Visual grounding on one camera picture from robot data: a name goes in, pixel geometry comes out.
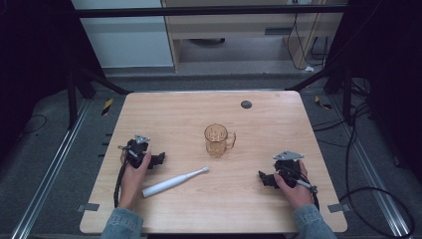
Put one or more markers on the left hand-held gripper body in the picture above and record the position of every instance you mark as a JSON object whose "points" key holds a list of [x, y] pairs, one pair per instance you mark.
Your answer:
{"points": [[136, 153]]}

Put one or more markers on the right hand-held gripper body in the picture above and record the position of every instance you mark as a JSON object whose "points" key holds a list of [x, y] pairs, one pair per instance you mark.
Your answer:
{"points": [[287, 167]]}

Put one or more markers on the white electric toothbrush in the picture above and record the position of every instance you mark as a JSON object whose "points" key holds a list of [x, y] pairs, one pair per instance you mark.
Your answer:
{"points": [[169, 183]]}

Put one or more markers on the person's right hand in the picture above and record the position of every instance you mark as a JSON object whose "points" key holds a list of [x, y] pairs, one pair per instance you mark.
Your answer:
{"points": [[296, 194]]}

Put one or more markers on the person's left hand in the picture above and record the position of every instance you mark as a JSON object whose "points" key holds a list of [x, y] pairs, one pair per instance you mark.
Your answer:
{"points": [[132, 181]]}

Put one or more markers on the yellow black striped tape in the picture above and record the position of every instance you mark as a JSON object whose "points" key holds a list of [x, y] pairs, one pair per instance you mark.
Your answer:
{"points": [[321, 103], [107, 107]]}

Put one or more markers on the grey round table grommet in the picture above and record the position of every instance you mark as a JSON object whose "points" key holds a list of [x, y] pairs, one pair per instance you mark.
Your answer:
{"points": [[246, 104]]}

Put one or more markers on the black metal stand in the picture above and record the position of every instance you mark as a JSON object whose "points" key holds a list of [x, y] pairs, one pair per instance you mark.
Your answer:
{"points": [[83, 86], [335, 79]]}

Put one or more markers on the white cabinet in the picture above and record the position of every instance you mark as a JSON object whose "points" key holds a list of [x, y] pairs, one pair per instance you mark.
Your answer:
{"points": [[126, 40]]}

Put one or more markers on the light wooden desk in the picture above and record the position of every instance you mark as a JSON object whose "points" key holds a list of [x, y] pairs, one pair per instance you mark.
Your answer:
{"points": [[232, 28]]}

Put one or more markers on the black horizontal metal bar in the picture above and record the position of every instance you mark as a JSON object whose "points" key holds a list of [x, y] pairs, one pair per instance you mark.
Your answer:
{"points": [[205, 11]]}

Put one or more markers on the grey metal table bracket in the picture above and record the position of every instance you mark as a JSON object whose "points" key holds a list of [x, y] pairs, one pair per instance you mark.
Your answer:
{"points": [[338, 207], [88, 207]]}

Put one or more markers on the aluminium floor rail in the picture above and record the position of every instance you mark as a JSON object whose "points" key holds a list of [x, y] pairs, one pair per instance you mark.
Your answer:
{"points": [[49, 172], [371, 172]]}

